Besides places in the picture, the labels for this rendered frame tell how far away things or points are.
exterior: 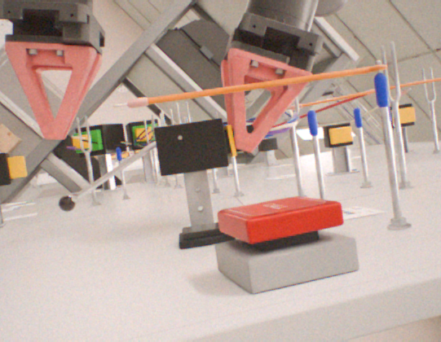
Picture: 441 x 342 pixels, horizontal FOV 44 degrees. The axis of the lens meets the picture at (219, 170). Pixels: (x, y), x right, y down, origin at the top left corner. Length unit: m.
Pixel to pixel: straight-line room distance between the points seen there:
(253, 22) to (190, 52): 1.16
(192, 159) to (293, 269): 0.20
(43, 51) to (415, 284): 0.33
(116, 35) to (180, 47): 6.64
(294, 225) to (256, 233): 0.02
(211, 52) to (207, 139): 1.16
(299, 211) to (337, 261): 0.03
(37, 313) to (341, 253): 0.15
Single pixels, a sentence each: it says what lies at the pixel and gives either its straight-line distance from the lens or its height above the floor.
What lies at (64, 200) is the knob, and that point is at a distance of 0.46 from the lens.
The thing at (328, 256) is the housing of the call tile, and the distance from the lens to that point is 0.26.
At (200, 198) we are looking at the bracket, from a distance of 0.45.
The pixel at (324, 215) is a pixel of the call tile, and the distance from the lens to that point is 0.26.
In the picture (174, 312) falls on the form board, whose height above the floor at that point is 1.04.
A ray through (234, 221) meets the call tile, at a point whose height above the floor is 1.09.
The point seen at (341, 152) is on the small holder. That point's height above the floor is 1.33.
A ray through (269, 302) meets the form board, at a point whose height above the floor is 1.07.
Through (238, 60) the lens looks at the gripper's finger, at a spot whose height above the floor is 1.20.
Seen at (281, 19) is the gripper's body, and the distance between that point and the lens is 0.45.
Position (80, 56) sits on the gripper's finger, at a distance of 0.44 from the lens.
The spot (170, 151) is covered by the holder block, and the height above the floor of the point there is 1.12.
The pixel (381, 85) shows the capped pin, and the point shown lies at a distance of 0.36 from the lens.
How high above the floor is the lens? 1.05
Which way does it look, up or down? 10 degrees up
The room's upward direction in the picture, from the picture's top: 40 degrees clockwise
